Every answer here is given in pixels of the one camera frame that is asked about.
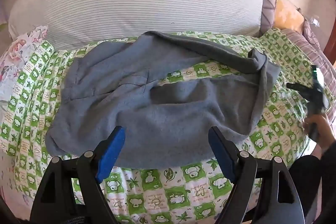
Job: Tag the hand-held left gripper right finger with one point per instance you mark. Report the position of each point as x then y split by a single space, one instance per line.
223 153

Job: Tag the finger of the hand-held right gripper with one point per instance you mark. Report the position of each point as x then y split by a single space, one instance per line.
298 88

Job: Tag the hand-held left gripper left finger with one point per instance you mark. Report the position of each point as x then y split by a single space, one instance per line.
113 150

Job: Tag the grey pants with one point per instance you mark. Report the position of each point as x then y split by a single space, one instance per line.
162 113

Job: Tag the person's right forearm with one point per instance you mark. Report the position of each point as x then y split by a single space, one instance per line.
315 182

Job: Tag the person's right hand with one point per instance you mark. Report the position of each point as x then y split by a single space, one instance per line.
320 129

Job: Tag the plaid quilt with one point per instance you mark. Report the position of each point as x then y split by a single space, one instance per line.
312 50

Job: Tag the green checked printed blanket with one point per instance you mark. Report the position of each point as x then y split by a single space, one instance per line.
168 192

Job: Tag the yellow wooden headboard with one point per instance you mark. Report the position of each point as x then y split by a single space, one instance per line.
287 15

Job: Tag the purple checked pillow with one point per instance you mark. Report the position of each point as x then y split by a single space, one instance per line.
269 7

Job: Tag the white striped pillow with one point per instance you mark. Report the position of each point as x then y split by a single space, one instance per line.
136 3

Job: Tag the brown wooden door frame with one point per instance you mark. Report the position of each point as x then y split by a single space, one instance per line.
331 52

